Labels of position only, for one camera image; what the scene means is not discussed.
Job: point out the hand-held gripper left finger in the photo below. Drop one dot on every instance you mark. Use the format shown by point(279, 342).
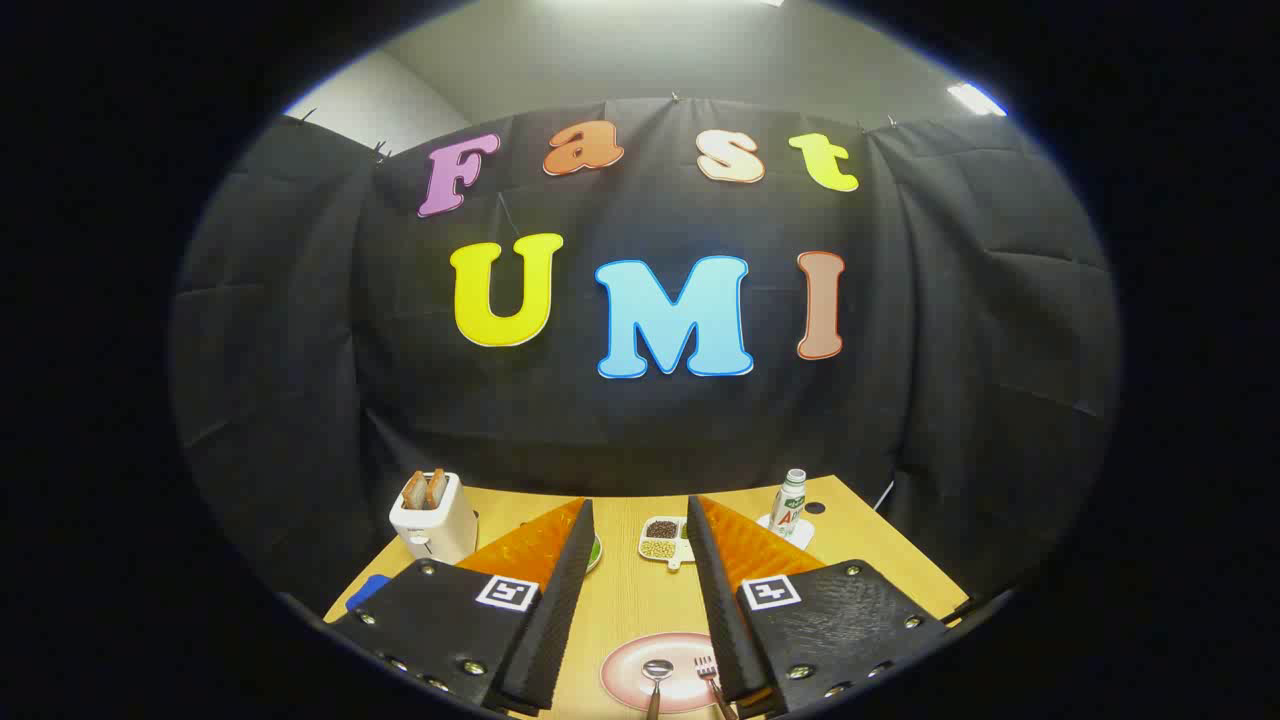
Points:
point(560, 610)

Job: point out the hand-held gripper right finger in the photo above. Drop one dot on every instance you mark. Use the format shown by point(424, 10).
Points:
point(718, 610)

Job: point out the oval plate of food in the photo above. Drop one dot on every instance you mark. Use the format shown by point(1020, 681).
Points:
point(595, 552)

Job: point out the pink round plate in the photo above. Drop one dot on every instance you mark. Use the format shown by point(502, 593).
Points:
point(625, 672)

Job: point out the white divided snack tray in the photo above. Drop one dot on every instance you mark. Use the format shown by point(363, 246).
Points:
point(660, 540)

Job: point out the white square coaster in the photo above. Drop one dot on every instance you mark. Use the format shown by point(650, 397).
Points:
point(800, 538)

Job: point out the white drink bottle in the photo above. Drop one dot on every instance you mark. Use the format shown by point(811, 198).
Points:
point(788, 505)

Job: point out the white toaster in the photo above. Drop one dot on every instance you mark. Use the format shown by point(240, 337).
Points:
point(435, 530)

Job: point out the brown toast slice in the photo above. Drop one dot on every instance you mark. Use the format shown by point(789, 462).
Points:
point(414, 490)
point(437, 486)

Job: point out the blue cloth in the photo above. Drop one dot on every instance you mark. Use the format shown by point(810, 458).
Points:
point(368, 592)

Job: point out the ceiling light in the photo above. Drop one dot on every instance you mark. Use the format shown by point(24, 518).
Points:
point(975, 99)

